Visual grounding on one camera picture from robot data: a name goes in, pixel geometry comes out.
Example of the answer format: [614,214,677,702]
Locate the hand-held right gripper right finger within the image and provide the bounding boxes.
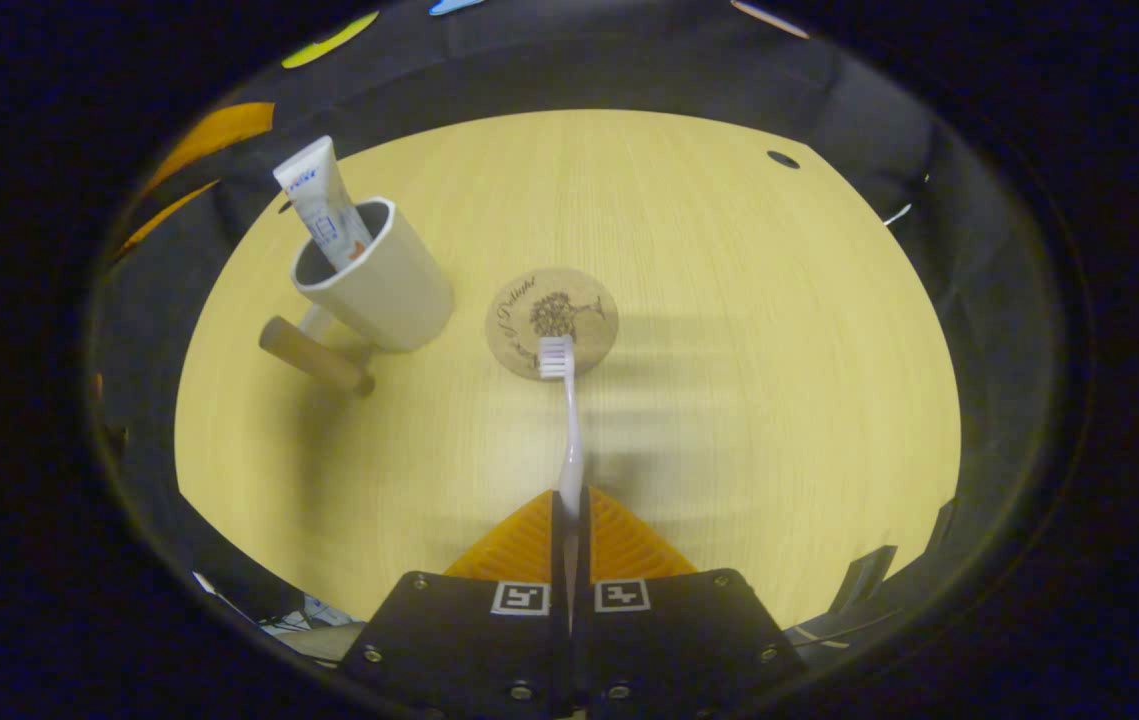
[574,486,810,719]

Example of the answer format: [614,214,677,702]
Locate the thin white cable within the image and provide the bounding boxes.
[882,172,932,226]

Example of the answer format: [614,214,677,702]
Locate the round wooden coaster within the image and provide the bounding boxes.
[485,267,620,381]

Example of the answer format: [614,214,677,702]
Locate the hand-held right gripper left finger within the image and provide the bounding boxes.
[337,488,570,719]

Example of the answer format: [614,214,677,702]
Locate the pale pink toothbrush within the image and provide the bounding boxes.
[538,336,586,521]

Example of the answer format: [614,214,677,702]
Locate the white cup with wooden handle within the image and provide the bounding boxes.
[259,196,456,397]

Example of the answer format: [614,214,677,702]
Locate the white toothpaste tube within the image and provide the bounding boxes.
[273,136,374,273]

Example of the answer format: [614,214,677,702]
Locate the white printed fabric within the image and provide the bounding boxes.
[191,570,362,641]

